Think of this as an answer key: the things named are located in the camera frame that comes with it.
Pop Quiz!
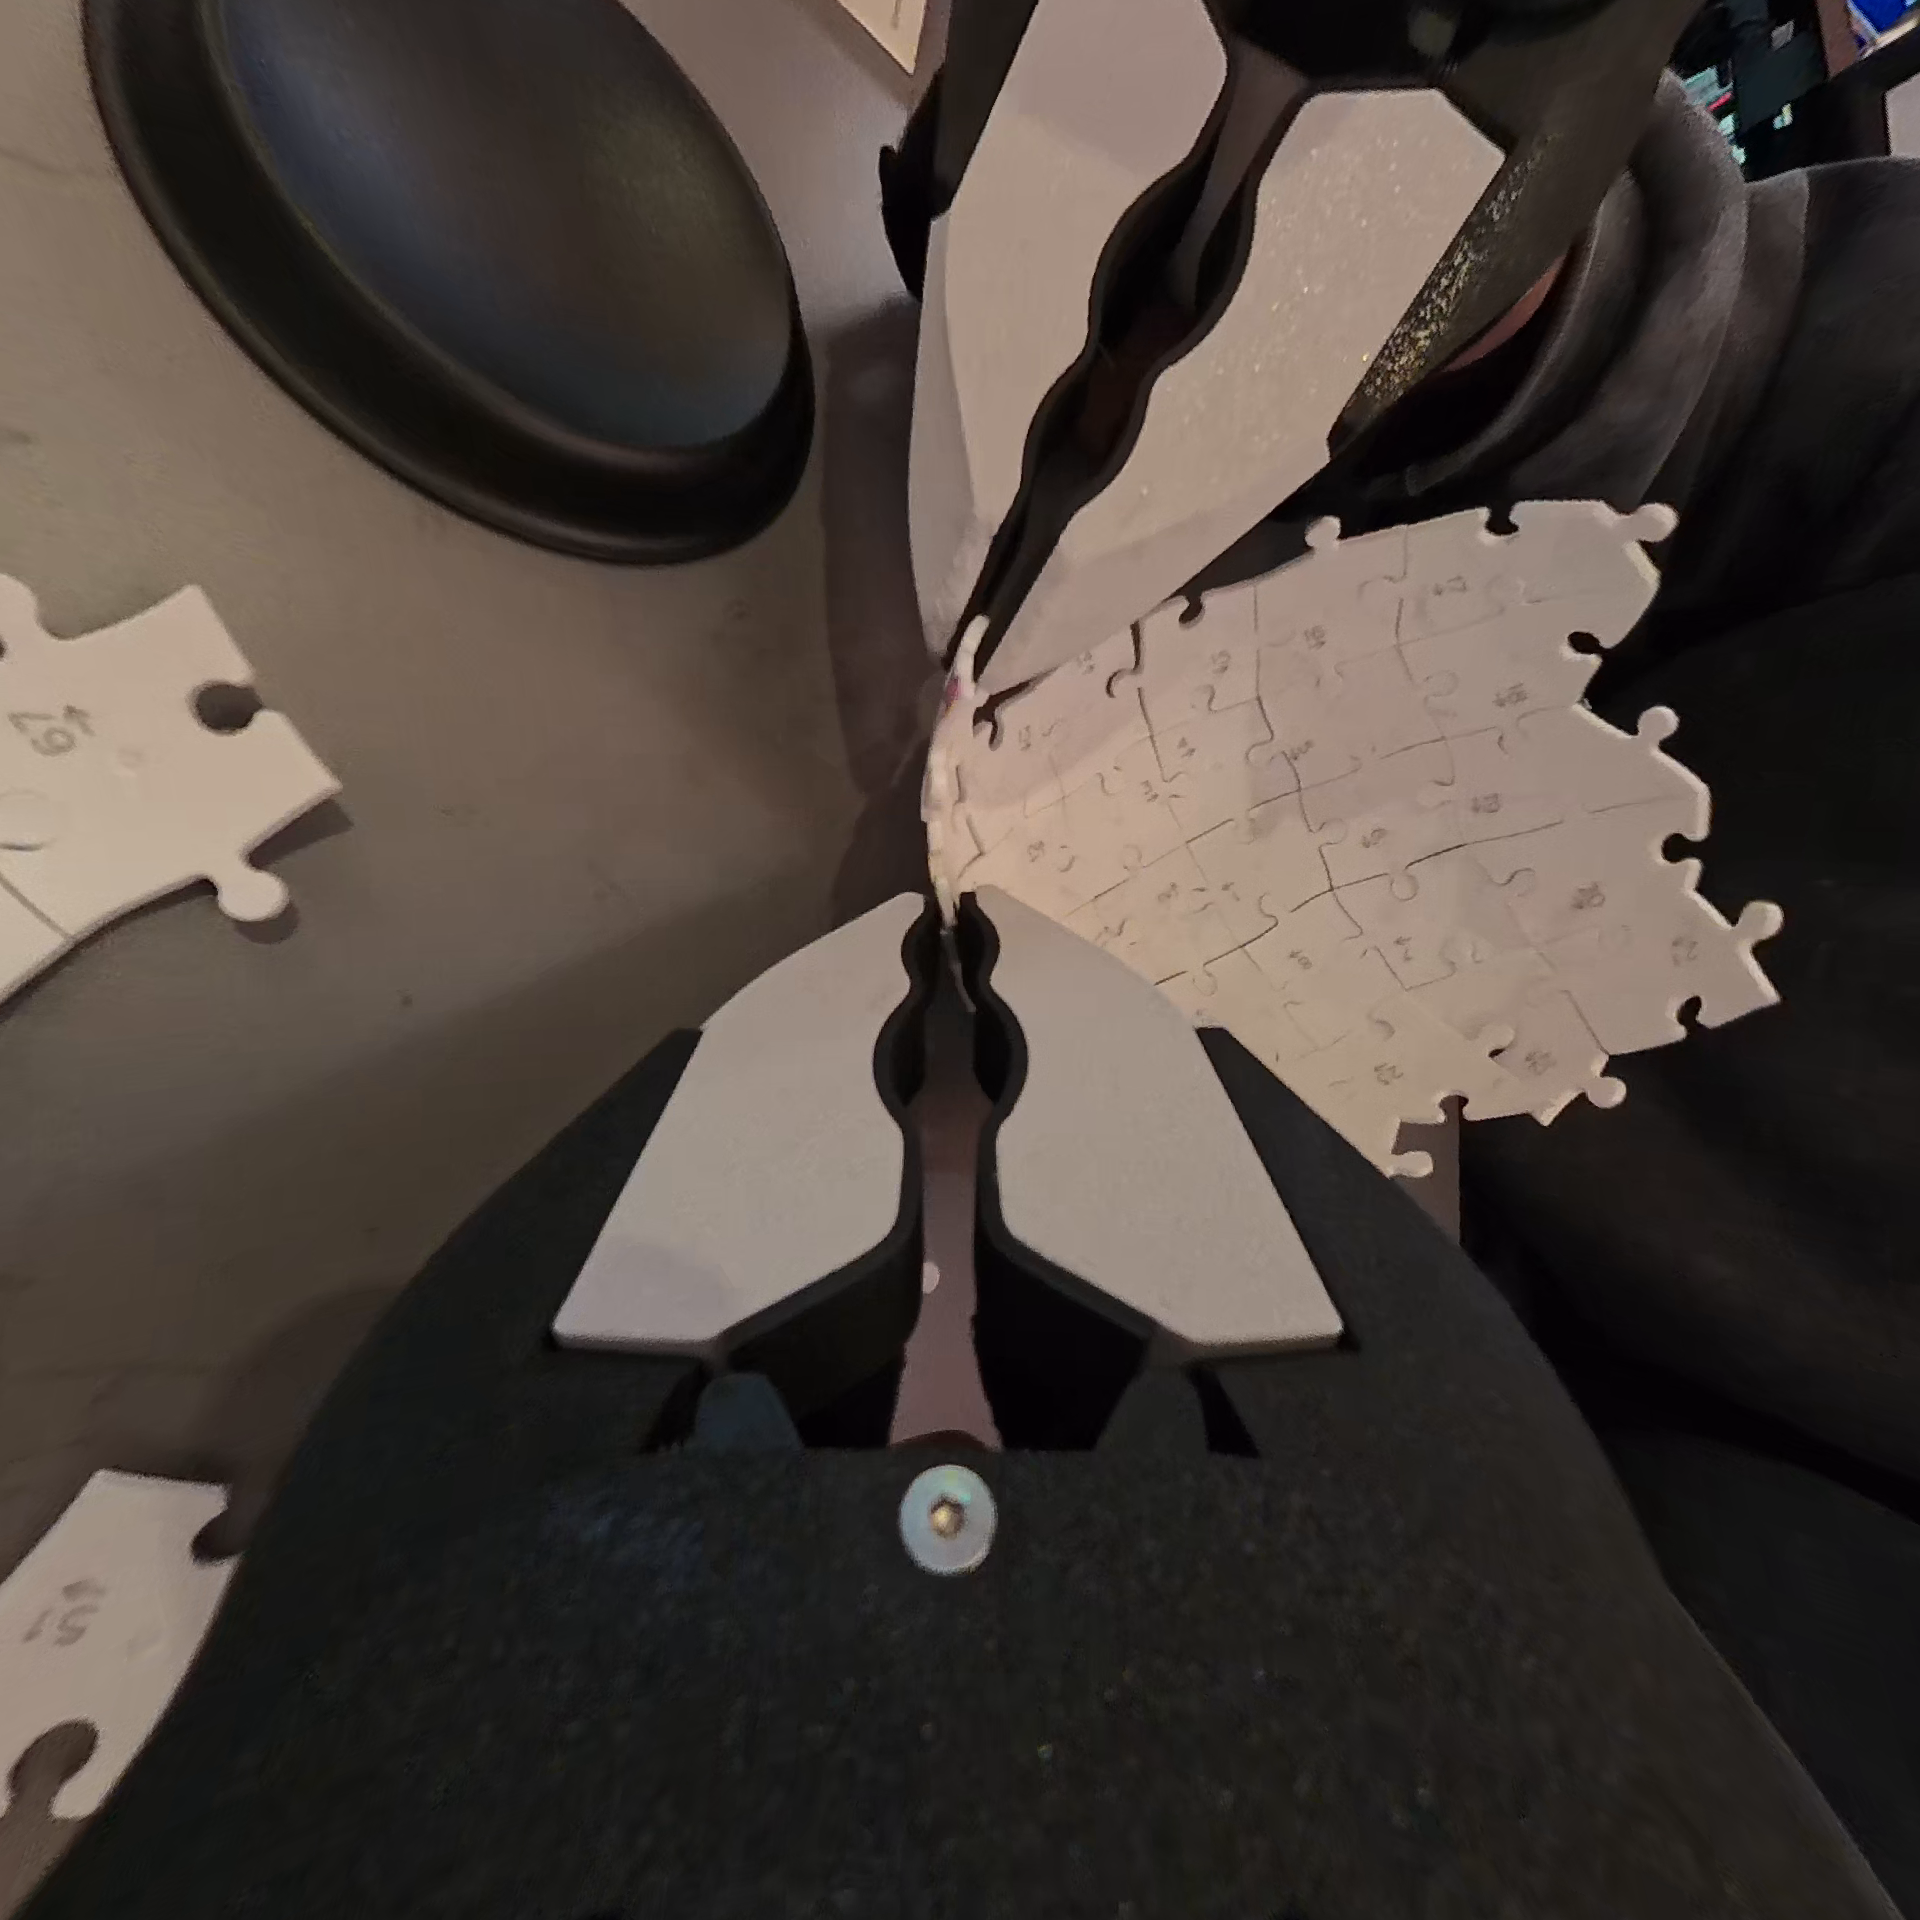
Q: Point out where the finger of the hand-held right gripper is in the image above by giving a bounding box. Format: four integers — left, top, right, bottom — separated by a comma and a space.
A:
908, 0, 1247, 664
975, 81, 1508, 691

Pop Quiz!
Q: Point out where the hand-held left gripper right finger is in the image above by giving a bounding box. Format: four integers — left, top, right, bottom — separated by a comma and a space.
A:
959, 886, 1344, 1352

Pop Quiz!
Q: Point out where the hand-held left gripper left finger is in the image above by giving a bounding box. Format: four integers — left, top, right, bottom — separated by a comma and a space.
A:
550, 891, 928, 1359

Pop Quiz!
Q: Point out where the partly built colourful puzzle ball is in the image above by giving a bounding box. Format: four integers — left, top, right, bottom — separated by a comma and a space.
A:
920, 502, 1787, 1178

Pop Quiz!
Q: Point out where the black round puzzle stand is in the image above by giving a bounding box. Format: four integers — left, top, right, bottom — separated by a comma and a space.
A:
83, 0, 817, 568

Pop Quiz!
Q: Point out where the group of white puzzle pieces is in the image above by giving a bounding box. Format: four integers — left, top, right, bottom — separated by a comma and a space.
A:
0, 574, 344, 1824

